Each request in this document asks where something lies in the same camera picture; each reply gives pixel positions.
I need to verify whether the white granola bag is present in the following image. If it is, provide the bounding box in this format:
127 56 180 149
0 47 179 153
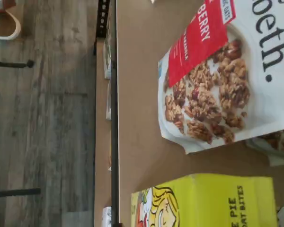
247 129 284 167

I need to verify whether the white patterned carton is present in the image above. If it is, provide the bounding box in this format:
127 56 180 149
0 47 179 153
101 206 113 227

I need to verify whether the green cookie mix box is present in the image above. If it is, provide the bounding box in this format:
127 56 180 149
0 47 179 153
103 35 112 80

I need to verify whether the white rimmed round container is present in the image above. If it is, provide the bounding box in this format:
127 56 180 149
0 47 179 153
0 0 22 41

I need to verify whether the red label granola bag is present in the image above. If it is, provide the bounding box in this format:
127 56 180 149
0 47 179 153
158 0 284 156

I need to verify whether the blue label white box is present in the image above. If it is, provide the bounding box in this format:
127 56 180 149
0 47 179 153
105 82 112 122

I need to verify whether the black stand leg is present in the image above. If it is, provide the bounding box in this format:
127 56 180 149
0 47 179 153
0 60 35 70
0 187 41 198

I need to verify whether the black metal shelf rack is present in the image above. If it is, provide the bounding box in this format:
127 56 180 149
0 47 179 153
93 0 120 227

